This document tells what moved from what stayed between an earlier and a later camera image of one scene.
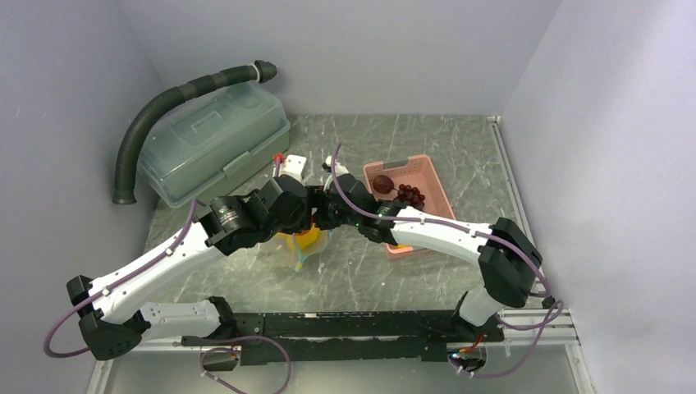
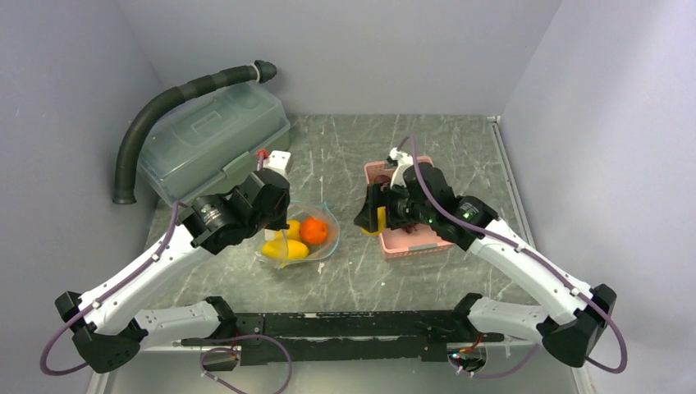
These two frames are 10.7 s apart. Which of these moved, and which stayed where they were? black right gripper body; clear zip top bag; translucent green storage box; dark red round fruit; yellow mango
Moved: yellow mango; black right gripper body; clear zip top bag
Stayed: translucent green storage box; dark red round fruit
